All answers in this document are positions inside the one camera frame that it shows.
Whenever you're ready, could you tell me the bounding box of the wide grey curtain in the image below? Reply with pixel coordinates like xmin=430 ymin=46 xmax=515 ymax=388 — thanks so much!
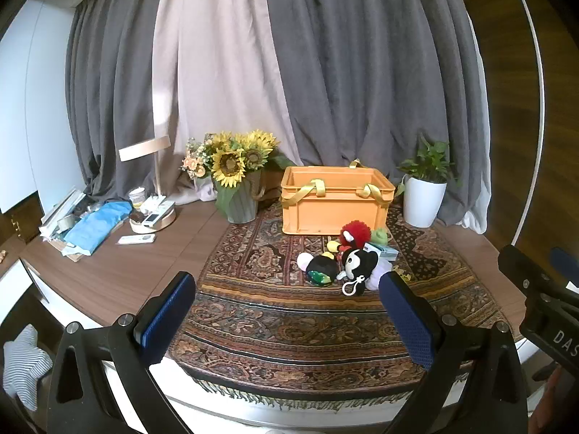
xmin=262 ymin=0 xmax=491 ymax=236

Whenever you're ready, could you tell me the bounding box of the white ribbed plant pot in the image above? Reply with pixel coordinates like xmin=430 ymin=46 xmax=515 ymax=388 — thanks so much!
xmin=402 ymin=176 xmax=448 ymax=229

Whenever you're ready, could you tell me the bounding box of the brown wooden cabinet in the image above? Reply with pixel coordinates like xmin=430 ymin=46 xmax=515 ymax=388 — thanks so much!
xmin=0 ymin=193 xmax=45 ymax=254

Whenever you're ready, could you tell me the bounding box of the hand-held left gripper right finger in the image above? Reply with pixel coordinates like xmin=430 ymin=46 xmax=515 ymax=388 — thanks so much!
xmin=379 ymin=271 xmax=530 ymax=434

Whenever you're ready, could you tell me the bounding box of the striped cloth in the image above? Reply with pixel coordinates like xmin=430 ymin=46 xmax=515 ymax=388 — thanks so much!
xmin=4 ymin=324 xmax=53 ymax=412

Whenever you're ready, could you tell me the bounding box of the white sheer cloth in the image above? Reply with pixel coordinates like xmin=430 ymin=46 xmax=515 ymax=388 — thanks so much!
xmin=461 ymin=113 xmax=492 ymax=235

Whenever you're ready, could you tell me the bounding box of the orange plastic crate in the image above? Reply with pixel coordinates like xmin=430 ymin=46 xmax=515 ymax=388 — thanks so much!
xmin=280 ymin=166 xmax=396 ymax=236

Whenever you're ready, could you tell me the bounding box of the green leafy plant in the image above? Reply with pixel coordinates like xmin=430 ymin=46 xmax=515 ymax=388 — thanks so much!
xmin=395 ymin=136 xmax=458 ymax=197

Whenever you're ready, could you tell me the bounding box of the black and white plush keychain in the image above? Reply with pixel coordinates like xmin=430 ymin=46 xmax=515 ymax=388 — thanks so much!
xmin=340 ymin=248 xmax=380 ymax=297

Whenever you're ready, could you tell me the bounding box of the grey ribbed vase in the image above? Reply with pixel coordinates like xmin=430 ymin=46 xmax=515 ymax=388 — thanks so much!
xmin=212 ymin=169 xmax=266 ymax=224

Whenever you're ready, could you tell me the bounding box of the white flat device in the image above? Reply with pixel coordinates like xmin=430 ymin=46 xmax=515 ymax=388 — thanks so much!
xmin=139 ymin=195 xmax=175 ymax=216

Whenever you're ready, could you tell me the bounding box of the red pompom plush toy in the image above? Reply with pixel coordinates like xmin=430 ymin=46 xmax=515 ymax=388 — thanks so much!
xmin=338 ymin=220 xmax=372 ymax=251

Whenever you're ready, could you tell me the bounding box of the blue cloth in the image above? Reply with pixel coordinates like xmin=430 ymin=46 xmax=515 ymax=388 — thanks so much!
xmin=63 ymin=202 xmax=133 ymax=254

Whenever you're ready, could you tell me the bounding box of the dark brown box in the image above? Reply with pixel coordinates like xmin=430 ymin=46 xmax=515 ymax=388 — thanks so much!
xmin=260 ymin=169 xmax=286 ymax=200

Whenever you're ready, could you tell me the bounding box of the person's right hand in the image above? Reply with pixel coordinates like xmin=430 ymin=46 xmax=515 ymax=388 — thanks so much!
xmin=530 ymin=365 xmax=565 ymax=434

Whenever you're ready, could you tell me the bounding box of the stack of books and papers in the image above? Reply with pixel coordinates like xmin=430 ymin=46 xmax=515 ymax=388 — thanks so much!
xmin=40 ymin=185 xmax=89 ymax=241

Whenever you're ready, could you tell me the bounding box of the black plush with white end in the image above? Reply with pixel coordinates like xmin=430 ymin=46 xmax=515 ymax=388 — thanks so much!
xmin=296 ymin=252 xmax=347 ymax=286

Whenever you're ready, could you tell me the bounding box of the beige curtain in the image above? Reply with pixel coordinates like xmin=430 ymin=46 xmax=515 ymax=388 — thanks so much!
xmin=151 ymin=0 xmax=299 ymax=205

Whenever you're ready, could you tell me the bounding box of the light wood desk lamp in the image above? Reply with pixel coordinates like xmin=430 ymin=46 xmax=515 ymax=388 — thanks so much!
xmin=118 ymin=136 xmax=176 ymax=234

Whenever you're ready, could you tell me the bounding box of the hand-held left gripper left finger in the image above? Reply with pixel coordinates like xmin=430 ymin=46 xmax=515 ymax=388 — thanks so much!
xmin=47 ymin=271 xmax=197 ymax=434

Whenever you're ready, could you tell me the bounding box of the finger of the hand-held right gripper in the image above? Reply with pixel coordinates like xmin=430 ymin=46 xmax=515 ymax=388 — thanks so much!
xmin=498 ymin=245 xmax=568 ymax=308
xmin=549 ymin=247 xmax=579 ymax=291

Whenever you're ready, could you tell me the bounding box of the patterned oriental rug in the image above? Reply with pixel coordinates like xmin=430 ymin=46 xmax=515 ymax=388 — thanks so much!
xmin=167 ymin=199 xmax=528 ymax=410

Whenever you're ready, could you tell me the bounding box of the teal and white small box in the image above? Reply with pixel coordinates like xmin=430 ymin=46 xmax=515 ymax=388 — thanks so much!
xmin=364 ymin=242 xmax=400 ymax=261

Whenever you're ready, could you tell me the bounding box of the sunflower bouquet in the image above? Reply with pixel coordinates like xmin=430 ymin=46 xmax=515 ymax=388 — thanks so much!
xmin=181 ymin=130 xmax=296 ymax=191

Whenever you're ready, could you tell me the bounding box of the narrow grey curtain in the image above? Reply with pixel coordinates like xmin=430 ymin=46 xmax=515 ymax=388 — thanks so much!
xmin=65 ymin=0 xmax=182 ymax=196

